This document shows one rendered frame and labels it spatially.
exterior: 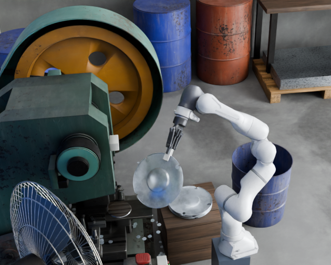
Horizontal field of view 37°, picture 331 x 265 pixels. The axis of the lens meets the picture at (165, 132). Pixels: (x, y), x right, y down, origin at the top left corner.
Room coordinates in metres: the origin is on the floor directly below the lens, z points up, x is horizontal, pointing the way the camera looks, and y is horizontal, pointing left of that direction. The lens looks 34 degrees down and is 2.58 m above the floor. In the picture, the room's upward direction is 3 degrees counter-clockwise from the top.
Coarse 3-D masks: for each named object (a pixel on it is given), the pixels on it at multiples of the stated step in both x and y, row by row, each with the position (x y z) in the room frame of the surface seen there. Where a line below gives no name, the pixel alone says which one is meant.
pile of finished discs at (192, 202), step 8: (184, 192) 2.55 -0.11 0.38; (192, 192) 2.55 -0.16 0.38; (200, 192) 2.55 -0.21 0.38; (208, 192) 2.54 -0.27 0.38; (176, 200) 2.48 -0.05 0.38; (184, 200) 2.47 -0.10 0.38; (192, 200) 2.46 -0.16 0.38; (200, 200) 2.47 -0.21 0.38; (208, 200) 2.46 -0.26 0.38; (176, 208) 2.40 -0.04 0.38; (184, 208) 2.40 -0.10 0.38; (192, 208) 2.39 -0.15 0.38; (200, 208) 2.39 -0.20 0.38; (208, 208) 2.38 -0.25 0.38; (184, 216) 2.33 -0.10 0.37; (192, 216) 2.33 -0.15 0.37; (200, 216) 2.35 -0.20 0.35
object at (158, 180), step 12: (156, 156) 2.11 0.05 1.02; (144, 168) 2.09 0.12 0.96; (156, 168) 2.06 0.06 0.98; (168, 168) 2.03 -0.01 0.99; (180, 168) 2.01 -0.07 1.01; (144, 180) 2.04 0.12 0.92; (156, 180) 2.01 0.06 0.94; (168, 180) 1.99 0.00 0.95; (180, 180) 1.96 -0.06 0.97; (144, 192) 1.99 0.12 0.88; (156, 192) 1.97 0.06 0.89; (168, 192) 1.94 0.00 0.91; (144, 204) 1.95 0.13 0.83; (156, 204) 1.92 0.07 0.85; (168, 204) 1.90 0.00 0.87
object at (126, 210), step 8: (128, 200) 2.04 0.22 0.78; (136, 200) 2.04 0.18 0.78; (112, 208) 1.98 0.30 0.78; (120, 208) 1.98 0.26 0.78; (128, 208) 1.98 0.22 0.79; (136, 208) 1.98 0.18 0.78; (144, 208) 1.98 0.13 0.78; (112, 216) 1.92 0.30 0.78; (120, 216) 1.92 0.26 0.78; (128, 216) 1.92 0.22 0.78; (136, 216) 1.92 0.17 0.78; (144, 216) 1.92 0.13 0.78; (152, 216) 1.92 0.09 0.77; (120, 224) 1.93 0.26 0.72; (128, 224) 1.93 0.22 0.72; (128, 232) 1.93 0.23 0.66
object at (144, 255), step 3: (138, 255) 1.67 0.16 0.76; (141, 255) 1.67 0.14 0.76; (144, 255) 1.67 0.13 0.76; (147, 255) 1.66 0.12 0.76; (138, 258) 1.65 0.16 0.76; (141, 258) 1.65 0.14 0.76; (144, 258) 1.65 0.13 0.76; (147, 258) 1.65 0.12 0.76; (138, 261) 1.63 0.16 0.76; (141, 261) 1.63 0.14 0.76; (144, 261) 1.63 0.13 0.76; (147, 261) 1.63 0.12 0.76
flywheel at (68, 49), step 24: (72, 24) 2.31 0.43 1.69; (96, 24) 2.33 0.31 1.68; (24, 48) 2.35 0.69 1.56; (48, 48) 2.32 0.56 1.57; (72, 48) 2.33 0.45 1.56; (96, 48) 2.34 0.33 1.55; (120, 48) 2.31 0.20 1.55; (24, 72) 2.28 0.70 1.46; (72, 72) 2.33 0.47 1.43; (96, 72) 2.34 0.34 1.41; (120, 72) 2.34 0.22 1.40; (144, 72) 2.32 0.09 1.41; (144, 96) 2.32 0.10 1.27; (120, 120) 2.34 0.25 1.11
